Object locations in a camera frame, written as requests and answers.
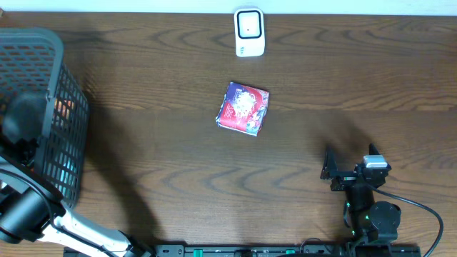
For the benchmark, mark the purple red noodle packet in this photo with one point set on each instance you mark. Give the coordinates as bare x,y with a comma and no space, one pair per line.
243,109

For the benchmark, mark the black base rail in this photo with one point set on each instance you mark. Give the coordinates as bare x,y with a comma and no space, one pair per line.
310,249

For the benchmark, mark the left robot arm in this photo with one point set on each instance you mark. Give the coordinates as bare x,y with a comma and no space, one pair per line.
36,210

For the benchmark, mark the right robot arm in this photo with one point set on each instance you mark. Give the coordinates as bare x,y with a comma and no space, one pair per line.
374,223

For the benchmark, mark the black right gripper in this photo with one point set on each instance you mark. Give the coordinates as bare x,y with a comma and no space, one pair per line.
349,177

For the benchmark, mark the grey plastic mesh basket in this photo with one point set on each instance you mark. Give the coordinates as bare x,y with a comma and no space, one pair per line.
44,112

